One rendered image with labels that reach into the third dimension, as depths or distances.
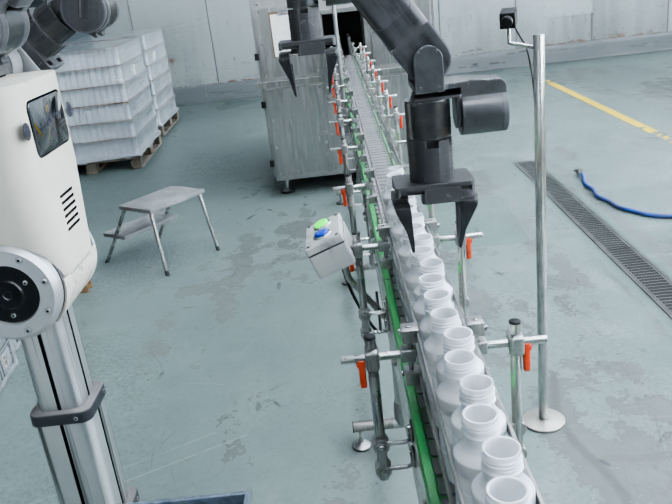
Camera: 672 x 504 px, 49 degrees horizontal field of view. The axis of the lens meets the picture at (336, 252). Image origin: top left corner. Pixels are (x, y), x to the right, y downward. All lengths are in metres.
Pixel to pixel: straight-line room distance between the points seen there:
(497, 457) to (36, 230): 0.76
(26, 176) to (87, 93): 6.41
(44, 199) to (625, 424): 2.20
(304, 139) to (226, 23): 5.67
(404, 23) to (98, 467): 0.94
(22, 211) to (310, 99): 4.62
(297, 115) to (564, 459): 3.75
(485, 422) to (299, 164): 5.11
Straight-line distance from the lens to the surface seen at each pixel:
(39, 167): 1.19
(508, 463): 0.72
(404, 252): 1.30
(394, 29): 0.91
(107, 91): 7.53
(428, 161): 0.95
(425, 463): 0.99
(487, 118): 0.95
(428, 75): 0.91
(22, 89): 1.18
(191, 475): 2.77
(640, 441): 2.79
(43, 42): 1.44
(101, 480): 1.46
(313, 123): 5.73
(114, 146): 7.61
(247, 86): 11.27
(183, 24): 11.34
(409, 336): 1.05
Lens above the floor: 1.59
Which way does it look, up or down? 21 degrees down
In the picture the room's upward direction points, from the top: 7 degrees counter-clockwise
